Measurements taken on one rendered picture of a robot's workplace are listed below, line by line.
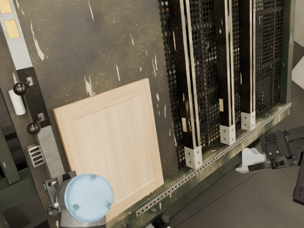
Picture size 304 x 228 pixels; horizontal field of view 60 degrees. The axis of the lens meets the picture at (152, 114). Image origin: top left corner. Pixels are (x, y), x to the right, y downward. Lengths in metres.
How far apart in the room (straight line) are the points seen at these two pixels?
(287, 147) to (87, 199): 0.44
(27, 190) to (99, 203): 0.67
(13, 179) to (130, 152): 0.47
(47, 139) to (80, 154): 0.16
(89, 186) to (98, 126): 0.64
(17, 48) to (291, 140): 0.78
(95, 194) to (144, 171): 0.86
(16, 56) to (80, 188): 0.56
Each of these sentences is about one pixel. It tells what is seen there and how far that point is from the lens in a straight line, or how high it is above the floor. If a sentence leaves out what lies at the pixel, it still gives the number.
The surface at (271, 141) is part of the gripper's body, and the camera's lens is 0.66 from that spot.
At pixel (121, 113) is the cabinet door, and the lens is 1.12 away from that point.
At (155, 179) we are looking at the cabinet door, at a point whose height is 0.93.
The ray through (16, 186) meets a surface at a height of 1.14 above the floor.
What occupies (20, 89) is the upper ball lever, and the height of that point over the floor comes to 1.55.
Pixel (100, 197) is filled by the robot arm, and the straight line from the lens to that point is 0.45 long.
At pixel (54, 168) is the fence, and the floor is 1.21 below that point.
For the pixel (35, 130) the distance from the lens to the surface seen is 0.82.
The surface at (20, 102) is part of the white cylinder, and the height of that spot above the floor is 1.42.
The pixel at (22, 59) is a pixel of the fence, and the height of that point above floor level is 1.53.
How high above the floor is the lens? 2.08
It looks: 44 degrees down
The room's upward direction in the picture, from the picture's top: 20 degrees clockwise
